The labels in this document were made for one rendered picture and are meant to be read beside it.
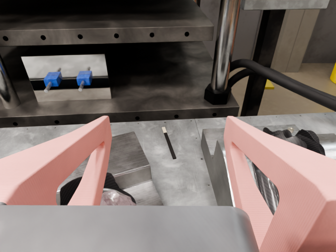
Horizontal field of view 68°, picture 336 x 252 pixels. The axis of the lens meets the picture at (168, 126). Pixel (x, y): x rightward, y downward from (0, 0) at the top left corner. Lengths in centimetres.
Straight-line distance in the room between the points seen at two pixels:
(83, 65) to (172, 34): 32
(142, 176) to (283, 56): 281
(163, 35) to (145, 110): 26
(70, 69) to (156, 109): 32
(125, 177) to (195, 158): 24
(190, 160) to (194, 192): 10
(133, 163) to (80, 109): 47
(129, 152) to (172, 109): 39
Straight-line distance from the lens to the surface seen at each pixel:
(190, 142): 72
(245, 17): 318
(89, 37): 89
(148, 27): 86
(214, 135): 66
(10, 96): 102
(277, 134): 56
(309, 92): 86
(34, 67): 97
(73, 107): 95
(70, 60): 92
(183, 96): 96
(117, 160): 52
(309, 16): 313
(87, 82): 91
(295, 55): 323
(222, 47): 85
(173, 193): 60
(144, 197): 50
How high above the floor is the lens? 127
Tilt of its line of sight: 38 degrees down
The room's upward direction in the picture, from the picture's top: straight up
